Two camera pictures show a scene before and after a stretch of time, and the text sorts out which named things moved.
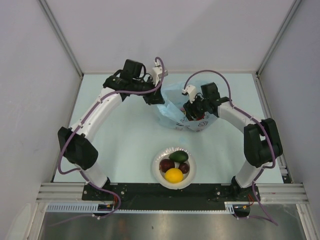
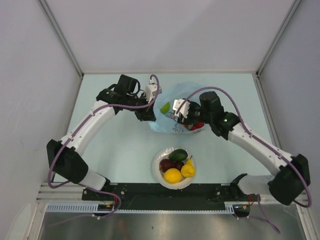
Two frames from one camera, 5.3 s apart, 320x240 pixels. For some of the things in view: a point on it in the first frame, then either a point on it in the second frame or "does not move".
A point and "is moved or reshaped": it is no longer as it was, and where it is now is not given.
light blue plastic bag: x=173 y=108 is moved or reshaped
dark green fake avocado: x=179 y=156 does not move
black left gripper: x=155 y=97 -> x=146 y=114
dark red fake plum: x=165 y=164 does not move
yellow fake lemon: x=174 y=175 does not move
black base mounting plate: x=153 y=196 does not move
